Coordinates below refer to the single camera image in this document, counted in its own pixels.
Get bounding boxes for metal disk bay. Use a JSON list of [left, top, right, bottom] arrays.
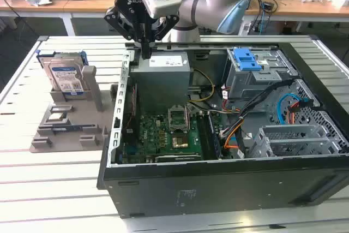
[[245, 123, 349, 159]]

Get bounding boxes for orange wire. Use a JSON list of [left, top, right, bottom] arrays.
[[286, 101, 303, 124], [224, 128, 242, 150]]

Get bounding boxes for blue plastic carrier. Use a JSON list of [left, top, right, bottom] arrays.
[[233, 48, 261, 72]]

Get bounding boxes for CPU socket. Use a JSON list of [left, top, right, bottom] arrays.
[[171, 133, 189, 149]]

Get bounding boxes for yellow wires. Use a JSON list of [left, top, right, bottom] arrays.
[[188, 68, 216, 103]]

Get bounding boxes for white power strip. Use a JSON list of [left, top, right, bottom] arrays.
[[239, 22, 251, 37]]

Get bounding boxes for blue wire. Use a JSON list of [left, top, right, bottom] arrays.
[[276, 93, 310, 126]]

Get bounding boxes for blue cable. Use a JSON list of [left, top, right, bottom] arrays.
[[258, 2, 267, 35]]

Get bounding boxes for metal drive cage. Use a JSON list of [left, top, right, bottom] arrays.
[[223, 47, 300, 108]]

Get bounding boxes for grey parts rack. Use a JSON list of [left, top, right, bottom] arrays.
[[29, 65, 118, 153]]

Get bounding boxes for long wooden desk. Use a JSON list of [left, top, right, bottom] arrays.
[[0, 0, 349, 37]]

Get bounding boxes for green motherboard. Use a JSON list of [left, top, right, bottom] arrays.
[[121, 104, 235, 164]]

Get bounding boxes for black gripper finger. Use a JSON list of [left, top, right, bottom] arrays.
[[103, 6, 147, 59], [146, 14, 180, 59]]

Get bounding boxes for installed RAM stick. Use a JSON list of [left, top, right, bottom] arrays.
[[208, 112, 220, 160]]

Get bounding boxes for black cable bundle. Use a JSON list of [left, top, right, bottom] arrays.
[[219, 79, 298, 138]]

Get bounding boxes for red wire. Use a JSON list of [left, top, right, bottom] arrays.
[[128, 84, 137, 129]]

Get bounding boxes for black RAM slot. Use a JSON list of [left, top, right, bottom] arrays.
[[197, 112, 209, 160]]

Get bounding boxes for grey power supply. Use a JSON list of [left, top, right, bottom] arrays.
[[130, 51, 191, 113]]

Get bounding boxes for hard disk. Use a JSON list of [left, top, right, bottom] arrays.
[[36, 50, 88, 97]]

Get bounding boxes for metal socket cover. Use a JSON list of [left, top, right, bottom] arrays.
[[167, 104, 189, 133]]

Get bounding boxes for dark blue RAM stick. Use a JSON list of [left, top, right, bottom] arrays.
[[51, 125, 84, 133]]

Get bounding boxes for black PC case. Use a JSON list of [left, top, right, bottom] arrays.
[[97, 35, 349, 219]]

